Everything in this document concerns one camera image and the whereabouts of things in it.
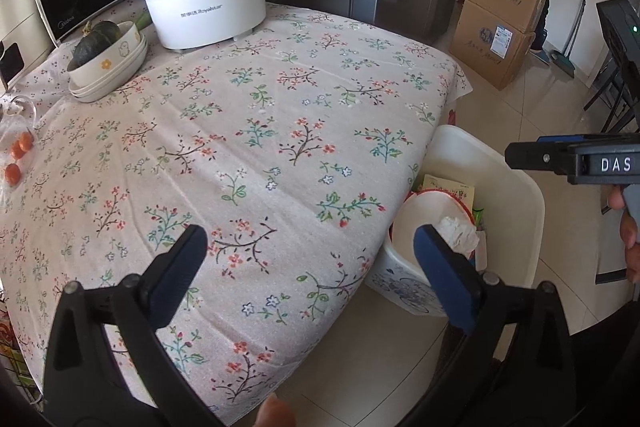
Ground white plastic bin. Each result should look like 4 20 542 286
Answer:
364 124 546 319

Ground tan paper packet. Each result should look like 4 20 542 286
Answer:
422 174 476 208

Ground floral tablecloth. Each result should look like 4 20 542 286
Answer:
0 0 473 425

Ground red rimmed paper bowl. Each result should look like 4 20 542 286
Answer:
391 189 477 268

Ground white tissue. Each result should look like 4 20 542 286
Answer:
437 217 480 260

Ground black box device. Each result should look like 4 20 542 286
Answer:
596 0 640 72

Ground clear plastic bag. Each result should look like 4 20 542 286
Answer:
0 97 46 198

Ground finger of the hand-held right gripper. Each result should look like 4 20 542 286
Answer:
505 134 581 180

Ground black stand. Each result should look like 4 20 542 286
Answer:
582 57 640 134

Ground stacked white bowls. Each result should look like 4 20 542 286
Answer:
69 32 149 104

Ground cream flower print bowl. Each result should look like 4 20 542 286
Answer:
67 21 143 88

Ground person's right hand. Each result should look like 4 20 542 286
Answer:
607 192 640 283

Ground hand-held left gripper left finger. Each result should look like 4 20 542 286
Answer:
42 223 226 427

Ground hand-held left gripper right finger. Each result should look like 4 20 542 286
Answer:
400 223 581 427

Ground dark green pumpkin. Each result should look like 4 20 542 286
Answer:
72 21 122 68

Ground green broom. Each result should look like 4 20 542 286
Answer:
549 0 587 80

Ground person's left hand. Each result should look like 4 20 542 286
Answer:
255 394 296 427

